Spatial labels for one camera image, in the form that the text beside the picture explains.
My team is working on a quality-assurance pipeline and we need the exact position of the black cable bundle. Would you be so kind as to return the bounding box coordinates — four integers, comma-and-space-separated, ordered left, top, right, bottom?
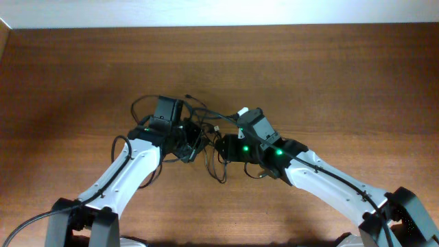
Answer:
130, 94, 229, 189

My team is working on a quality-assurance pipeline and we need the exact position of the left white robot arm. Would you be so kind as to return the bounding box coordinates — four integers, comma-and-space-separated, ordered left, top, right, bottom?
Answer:
45, 96, 204, 246

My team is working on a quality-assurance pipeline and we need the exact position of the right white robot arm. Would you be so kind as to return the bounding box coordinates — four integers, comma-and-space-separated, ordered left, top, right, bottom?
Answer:
224, 108, 438, 246

